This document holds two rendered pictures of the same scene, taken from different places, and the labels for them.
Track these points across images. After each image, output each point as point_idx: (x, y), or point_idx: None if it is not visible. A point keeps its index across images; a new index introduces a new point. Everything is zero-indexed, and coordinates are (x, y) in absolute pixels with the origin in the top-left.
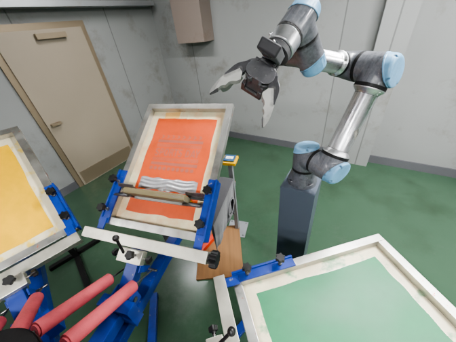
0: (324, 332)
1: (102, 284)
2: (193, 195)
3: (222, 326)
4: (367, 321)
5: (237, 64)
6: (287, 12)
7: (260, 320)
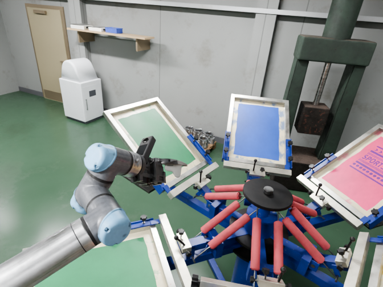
0: (115, 271)
1: (274, 262)
2: None
3: (183, 258)
4: (82, 279)
5: (168, 158)
6: (121, 150)
7: (158, 276)
